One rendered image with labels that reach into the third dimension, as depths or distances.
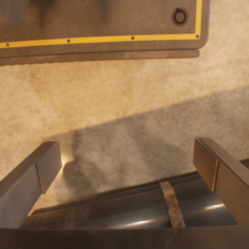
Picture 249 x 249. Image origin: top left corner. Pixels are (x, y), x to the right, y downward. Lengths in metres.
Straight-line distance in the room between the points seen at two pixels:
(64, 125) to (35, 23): 0.49
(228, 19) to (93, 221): 0.90
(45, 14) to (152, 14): 0.26
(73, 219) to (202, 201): 0.39
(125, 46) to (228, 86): 0.57
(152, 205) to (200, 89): 0.54
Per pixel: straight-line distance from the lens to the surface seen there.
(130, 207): 0.58
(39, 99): 0.90
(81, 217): 0.63
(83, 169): 0.96
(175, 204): 0.57
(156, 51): 0.49
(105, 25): 0.49
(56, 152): 0.16
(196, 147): 0.17
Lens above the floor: 0.80
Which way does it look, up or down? 73 degrees down
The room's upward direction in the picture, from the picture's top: 178 degrees counter-clockwise
